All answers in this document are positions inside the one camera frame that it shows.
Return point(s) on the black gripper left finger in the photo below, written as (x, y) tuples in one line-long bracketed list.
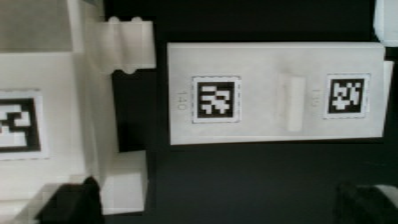
[(74, 207)]

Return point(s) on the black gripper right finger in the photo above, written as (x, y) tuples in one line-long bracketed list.
[(367, 204)]

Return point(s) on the white cabinet door panel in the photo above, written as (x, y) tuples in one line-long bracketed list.
[(277, 91)]

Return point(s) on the white cabinet body box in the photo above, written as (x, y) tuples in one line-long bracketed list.
[(65, 47)]

